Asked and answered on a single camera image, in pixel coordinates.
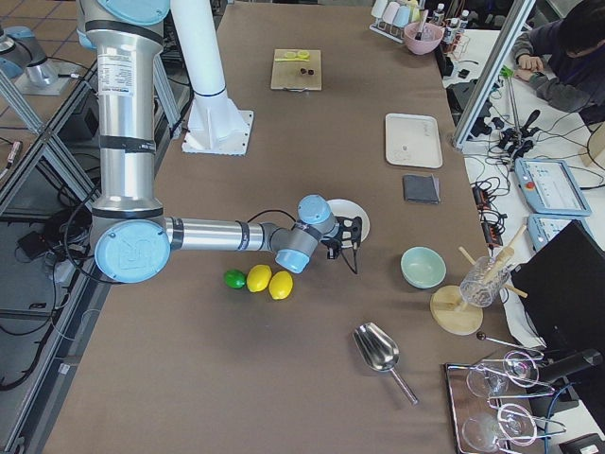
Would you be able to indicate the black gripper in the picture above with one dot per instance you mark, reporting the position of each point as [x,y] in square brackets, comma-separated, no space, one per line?
[332,252]

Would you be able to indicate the round white plate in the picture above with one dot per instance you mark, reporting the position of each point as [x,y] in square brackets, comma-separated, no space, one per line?
[342,208]

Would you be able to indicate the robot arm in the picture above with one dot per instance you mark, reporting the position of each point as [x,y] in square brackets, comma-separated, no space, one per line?
[131,236]

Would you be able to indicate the other robot base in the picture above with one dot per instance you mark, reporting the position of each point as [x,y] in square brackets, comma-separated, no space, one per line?
[25,62]

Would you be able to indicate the cream rabbit tray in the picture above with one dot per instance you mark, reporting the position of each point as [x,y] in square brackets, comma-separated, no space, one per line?
[412,140]

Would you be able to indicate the wine glass rack tray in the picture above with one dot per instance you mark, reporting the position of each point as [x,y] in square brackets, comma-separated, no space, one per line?
[463,404]

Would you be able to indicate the grey folded cloth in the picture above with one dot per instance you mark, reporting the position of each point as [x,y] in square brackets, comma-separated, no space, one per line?
[421,188]

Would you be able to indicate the light green bowl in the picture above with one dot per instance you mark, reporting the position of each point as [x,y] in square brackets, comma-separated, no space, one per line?
[422,267]

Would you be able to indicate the yellow lemon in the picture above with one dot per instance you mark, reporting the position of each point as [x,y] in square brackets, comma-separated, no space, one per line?
[280,285]
[258,278]

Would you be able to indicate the steel ice scoop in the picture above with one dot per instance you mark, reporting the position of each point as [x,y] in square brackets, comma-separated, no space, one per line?
[381,353]

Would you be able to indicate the wooden glass drying stand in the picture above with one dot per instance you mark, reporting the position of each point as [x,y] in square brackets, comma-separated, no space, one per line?
[460,318]

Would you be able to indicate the green lime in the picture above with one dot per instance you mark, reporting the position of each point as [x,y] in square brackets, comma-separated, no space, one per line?
[235,278]

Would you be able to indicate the clear textured glass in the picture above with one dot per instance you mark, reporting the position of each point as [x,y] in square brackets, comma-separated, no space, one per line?
[483,282]

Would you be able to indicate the bamboo cutting board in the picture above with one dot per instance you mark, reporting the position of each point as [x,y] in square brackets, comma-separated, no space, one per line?
[292,76]

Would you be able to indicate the bar spoon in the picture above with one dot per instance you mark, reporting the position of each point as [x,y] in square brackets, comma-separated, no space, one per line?
[482,336]

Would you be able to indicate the teach pendant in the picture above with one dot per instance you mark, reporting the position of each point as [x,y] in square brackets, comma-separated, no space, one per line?
[543,227]
[550,188]

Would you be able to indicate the pink bowl of ice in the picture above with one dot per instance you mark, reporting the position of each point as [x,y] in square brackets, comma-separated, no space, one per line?
[431,38]

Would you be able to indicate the oolong tea bottle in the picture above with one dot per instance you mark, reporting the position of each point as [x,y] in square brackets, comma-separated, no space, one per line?
[449,30]
[463,20]

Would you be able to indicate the blue plastic cup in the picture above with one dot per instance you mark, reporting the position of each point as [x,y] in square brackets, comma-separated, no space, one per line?
[402,16]

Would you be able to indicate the pink plastic cup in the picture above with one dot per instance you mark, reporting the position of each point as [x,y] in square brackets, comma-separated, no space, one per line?
[390,12]

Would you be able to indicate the black monitor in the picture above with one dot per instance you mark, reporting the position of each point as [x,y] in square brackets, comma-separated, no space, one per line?
[564,282]

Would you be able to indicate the white plastic cup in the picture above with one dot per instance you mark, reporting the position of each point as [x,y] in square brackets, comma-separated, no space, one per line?
[378,8]

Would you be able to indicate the yellow plastic cup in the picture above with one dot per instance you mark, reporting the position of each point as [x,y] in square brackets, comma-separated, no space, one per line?
[415,11]

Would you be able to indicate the steel muddler black tip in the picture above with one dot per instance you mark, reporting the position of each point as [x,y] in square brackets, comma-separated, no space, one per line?
[421,24]

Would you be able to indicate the person in grey hoodie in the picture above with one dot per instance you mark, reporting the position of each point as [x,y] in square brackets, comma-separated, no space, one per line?
[563,61]

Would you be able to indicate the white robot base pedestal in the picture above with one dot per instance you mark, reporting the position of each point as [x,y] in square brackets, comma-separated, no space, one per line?
[215,124]

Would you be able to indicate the white wire cup rack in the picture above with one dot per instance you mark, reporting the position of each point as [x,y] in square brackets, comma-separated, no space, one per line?
[388,30]

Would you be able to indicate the copper wire bottle rack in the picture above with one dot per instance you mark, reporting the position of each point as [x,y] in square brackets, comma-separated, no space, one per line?
[450,48]

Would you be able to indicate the aluminium frame post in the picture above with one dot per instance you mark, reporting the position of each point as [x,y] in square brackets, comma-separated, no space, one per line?
[511,28]

